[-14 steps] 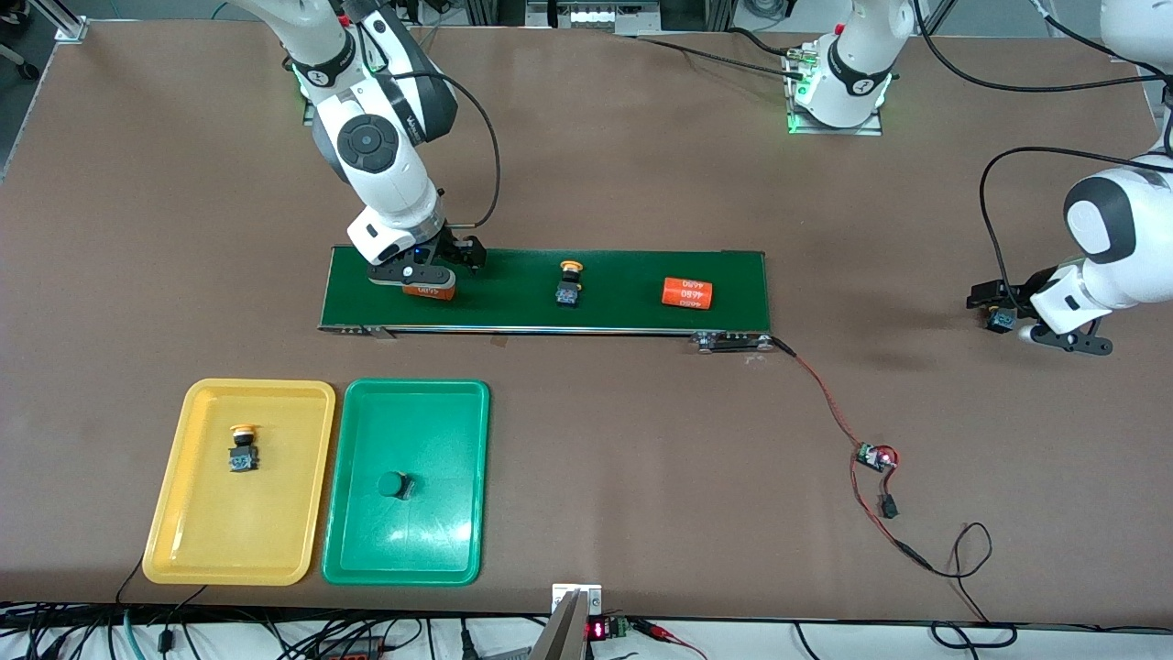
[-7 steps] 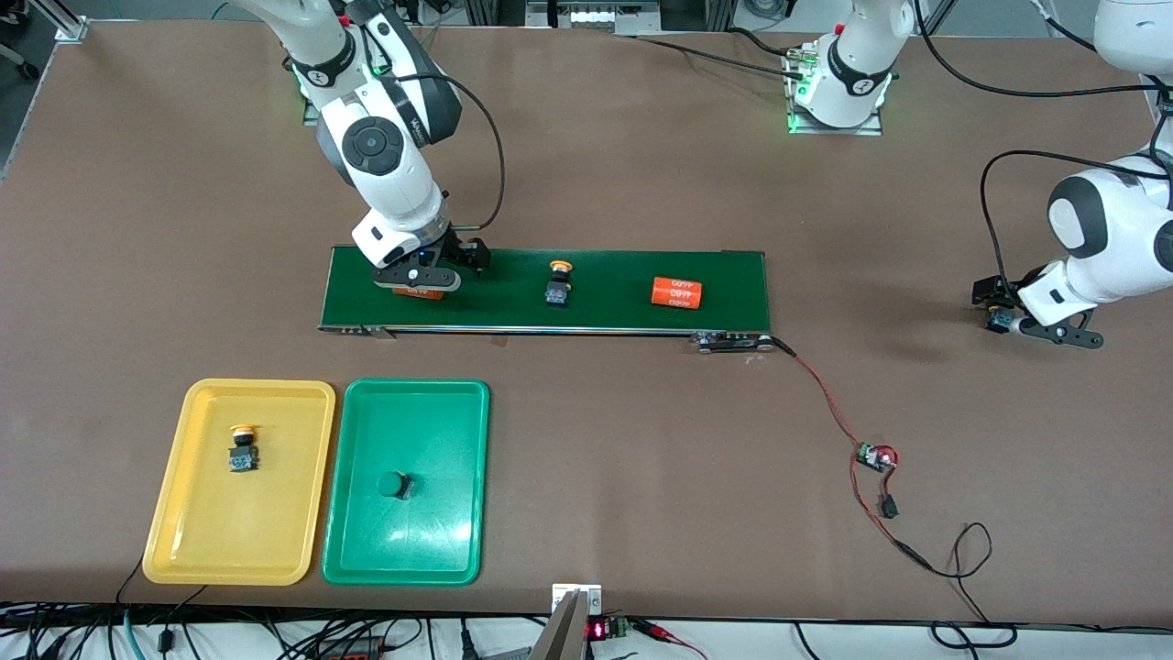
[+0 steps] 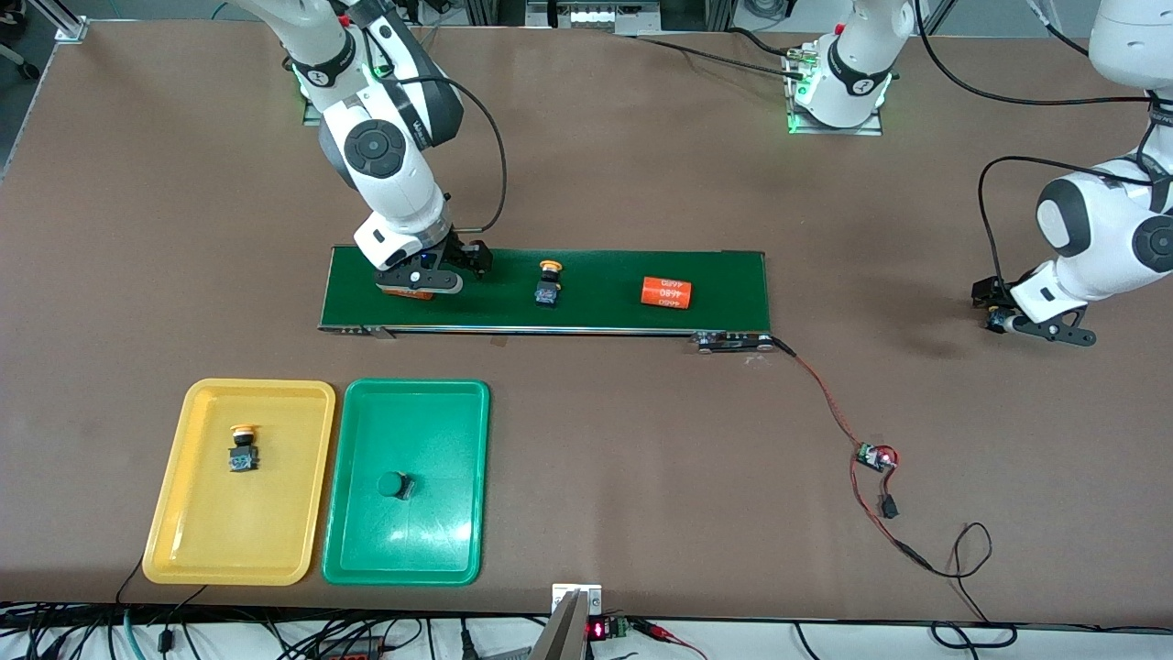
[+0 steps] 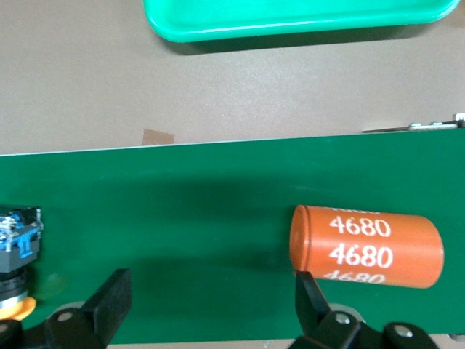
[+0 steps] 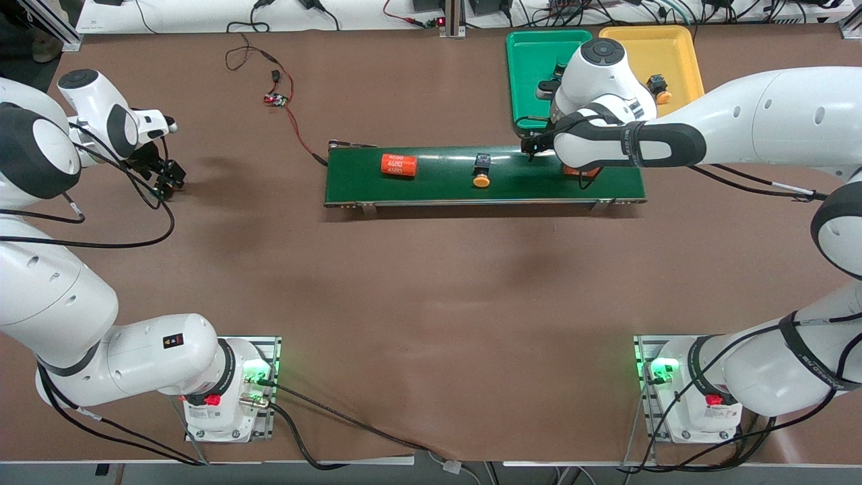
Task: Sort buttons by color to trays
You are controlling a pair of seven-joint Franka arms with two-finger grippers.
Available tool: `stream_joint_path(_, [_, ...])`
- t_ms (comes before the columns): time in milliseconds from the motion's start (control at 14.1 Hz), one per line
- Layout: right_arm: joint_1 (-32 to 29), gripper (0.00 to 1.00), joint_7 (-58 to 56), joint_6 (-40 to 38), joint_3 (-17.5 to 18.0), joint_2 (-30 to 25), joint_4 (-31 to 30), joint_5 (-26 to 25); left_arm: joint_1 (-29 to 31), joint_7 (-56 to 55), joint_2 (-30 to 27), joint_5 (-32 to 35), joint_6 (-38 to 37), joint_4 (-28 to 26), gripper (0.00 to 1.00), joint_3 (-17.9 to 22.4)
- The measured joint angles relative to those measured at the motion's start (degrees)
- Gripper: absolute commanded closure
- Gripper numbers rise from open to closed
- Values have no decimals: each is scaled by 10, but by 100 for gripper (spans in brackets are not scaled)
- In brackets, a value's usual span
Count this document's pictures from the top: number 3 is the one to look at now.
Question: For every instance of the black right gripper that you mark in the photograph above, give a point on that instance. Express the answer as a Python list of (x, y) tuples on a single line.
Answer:
[(468, 256)]

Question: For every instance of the green push button switch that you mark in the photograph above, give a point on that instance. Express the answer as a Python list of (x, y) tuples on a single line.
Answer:
[(995, 321), (392, 484)]

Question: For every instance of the aluminium frame with light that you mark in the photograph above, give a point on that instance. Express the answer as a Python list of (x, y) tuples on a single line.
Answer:
[(596, 16)]

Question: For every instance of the green plastic tray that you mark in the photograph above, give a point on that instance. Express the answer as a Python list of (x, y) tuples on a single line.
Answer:
[(431, 412)]

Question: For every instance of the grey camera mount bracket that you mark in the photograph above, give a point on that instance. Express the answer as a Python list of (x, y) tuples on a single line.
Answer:
[(564, 632)]

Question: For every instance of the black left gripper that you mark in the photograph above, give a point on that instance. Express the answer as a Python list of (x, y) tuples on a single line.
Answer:
[(991, 292)]

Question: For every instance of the red digit display module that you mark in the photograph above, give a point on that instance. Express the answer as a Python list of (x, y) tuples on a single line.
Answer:
[(597, 630)]

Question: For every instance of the orange cylinder with white print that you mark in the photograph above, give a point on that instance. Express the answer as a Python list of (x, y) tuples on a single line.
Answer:
[(666, 292), (408, 294)]

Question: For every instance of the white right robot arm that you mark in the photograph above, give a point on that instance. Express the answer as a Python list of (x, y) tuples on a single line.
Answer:
[(394, 192)]

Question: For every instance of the red clip lead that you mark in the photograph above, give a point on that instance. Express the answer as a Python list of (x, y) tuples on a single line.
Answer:
[(660, 631)]

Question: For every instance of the green conveyor belt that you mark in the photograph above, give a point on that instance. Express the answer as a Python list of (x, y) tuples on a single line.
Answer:
[(605, 316)]

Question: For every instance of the aluminium frame profile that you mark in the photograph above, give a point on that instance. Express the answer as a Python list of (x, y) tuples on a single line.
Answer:
[(70, 27)]

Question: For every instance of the yellow plastic tray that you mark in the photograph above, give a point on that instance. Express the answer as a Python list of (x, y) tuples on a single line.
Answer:
[(202, 522)]

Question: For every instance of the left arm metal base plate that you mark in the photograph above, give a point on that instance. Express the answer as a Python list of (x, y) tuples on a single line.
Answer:
[(838, 131)]

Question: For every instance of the yellow push button switch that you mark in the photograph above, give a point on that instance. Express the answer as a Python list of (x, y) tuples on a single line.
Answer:
[(242, 458), (547, 295)]

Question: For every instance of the small green circuit board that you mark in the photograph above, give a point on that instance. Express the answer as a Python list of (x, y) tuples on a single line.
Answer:
[(871, 456)]

